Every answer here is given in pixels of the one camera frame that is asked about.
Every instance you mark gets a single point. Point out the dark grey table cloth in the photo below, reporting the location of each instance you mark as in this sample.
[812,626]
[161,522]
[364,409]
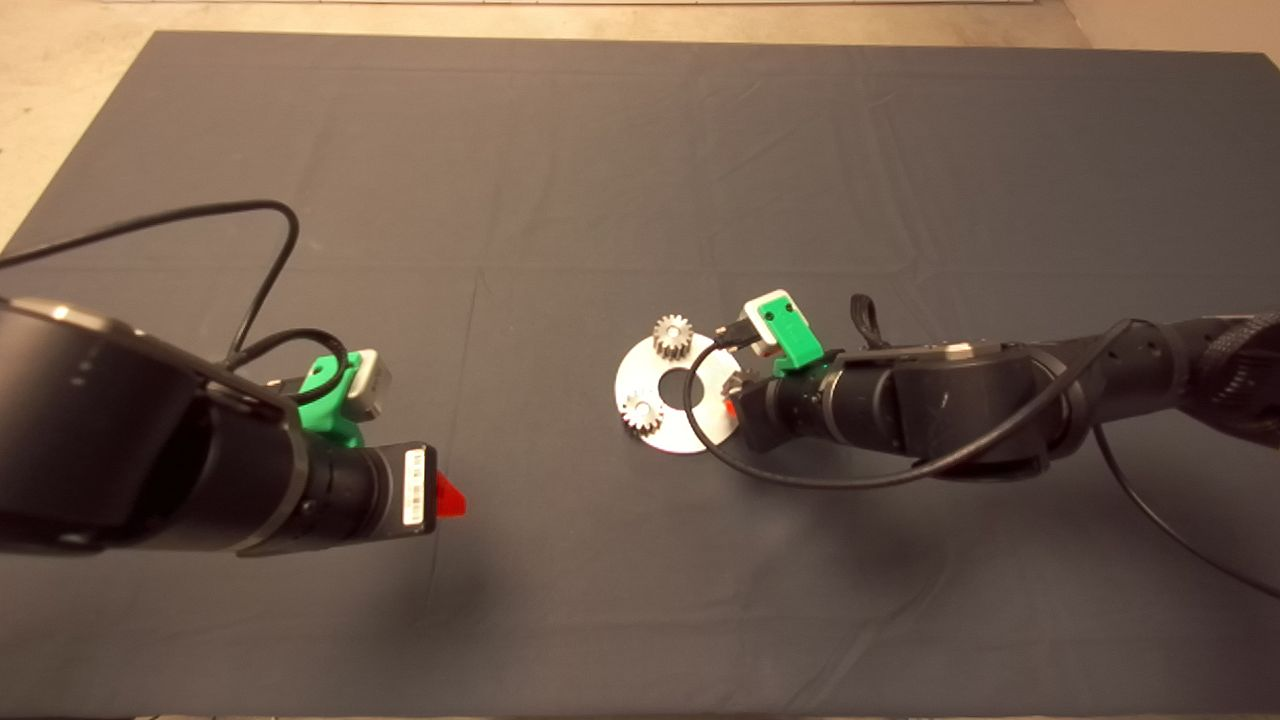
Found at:
[600,150]

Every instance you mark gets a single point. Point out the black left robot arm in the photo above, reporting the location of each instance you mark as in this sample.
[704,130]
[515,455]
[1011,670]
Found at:
[120,440]

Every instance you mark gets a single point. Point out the green left camera mount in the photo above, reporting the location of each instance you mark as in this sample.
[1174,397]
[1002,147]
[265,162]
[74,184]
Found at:
[325,405]

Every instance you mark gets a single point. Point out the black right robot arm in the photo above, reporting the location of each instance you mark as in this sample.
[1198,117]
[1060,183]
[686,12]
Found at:
[950,400]

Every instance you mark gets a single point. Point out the grey left camera box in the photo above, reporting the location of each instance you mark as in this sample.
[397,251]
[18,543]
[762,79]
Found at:
[372,385]

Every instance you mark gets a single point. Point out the green right camera mount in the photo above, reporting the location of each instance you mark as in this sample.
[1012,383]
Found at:
[795,335]

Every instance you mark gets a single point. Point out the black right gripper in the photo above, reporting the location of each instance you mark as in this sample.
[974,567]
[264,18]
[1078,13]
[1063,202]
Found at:
[790,410]

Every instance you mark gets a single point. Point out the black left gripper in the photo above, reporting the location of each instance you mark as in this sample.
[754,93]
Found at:
[405,492]

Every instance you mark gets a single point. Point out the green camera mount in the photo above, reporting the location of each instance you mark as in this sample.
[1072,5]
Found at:
[325,405]
[795,335]

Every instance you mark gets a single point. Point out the small steel gear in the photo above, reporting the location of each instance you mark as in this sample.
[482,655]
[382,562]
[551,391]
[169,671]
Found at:
[674,338]
[641,412]
[739,382]

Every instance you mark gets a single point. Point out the white right camera box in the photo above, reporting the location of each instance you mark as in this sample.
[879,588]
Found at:
[755,310]

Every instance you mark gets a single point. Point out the round metal plate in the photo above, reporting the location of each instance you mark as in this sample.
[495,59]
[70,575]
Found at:
[660,440]

